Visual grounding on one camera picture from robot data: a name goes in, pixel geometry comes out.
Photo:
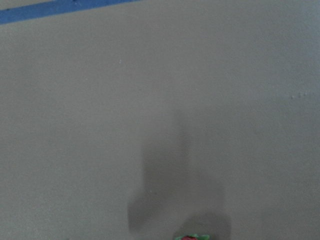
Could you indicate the red strawberry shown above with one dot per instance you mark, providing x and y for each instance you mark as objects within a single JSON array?
[{"x": 193, "y": 237}]

